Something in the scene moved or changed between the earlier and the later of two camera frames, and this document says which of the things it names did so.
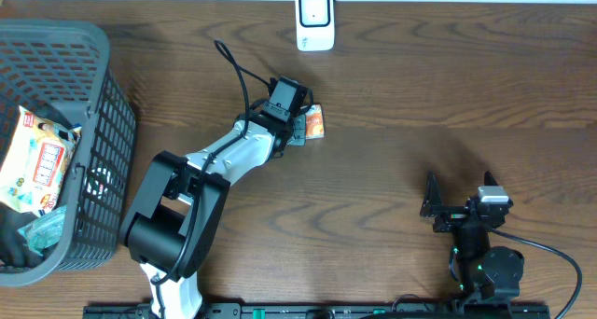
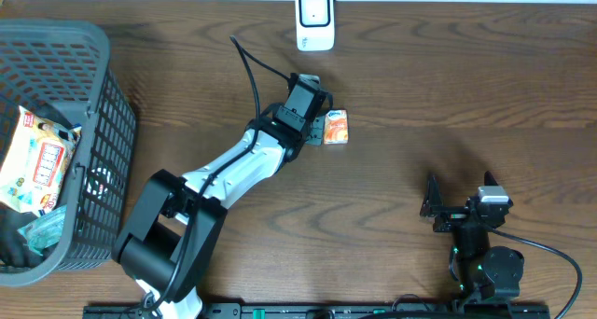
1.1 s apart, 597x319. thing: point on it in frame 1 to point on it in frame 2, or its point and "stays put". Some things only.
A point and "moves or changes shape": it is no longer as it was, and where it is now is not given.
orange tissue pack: x=314 y=122 moves or changes shape
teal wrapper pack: x=45 y=230 stays put
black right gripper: x=433 y=206 stays put
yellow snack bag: x=34 y=161 stays put
